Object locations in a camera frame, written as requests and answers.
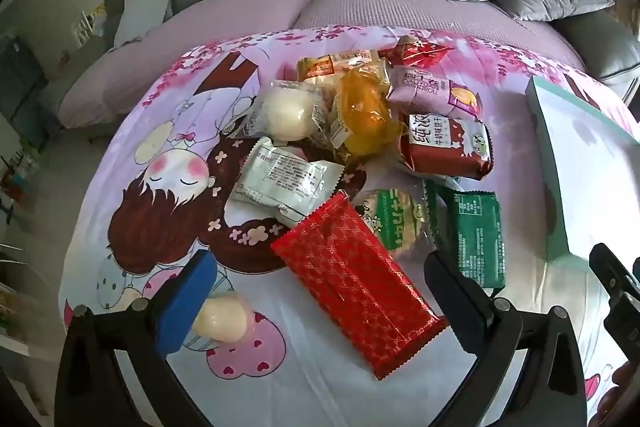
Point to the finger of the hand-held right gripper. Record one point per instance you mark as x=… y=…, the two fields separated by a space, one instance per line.
x=625 y=327
x=607 y=264

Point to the small cream mochi packet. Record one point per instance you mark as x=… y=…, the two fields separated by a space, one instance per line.
x=222 y=317

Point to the green round rice cracker packet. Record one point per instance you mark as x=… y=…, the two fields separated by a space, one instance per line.
x=395 y=217

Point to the small red snack packet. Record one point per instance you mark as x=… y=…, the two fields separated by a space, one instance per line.
x=417 y=53

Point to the dark green snack packet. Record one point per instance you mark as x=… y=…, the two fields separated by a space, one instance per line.
x=475 y=237

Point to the white bun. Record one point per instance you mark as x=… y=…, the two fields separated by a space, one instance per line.
x=282 y=109

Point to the purple roll cake packet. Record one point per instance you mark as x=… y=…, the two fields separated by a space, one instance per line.
x=430 y=89

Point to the orange bread in clear wrapper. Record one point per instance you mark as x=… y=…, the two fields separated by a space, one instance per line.
x=362 y=112

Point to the orange label cake packet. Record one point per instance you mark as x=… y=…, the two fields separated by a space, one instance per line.
x=320 y=68

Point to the white printed snack packet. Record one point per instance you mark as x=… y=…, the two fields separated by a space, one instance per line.
x=280 y=179

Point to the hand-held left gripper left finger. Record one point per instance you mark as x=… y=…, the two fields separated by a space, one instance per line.
x=185 y=297

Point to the dark red biscuit packet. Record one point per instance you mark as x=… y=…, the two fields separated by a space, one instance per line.
x=440 y=147

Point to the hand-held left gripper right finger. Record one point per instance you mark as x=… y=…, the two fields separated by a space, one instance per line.
x=460 y=307

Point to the white box with teal edge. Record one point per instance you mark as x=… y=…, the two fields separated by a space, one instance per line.
x=590 y=167

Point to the light grey flat sheet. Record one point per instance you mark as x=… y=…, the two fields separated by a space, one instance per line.
x=145 y=7

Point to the pink sofa seat cover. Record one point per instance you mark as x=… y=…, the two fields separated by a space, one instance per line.
x=375 y=2

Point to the red patterned snack packet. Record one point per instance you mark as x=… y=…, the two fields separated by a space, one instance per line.
x=350 y=277

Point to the printed blanket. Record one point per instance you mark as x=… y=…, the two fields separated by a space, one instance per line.
x=165 y=127

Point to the white rack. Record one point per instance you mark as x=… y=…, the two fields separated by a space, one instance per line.
x=85 y=24

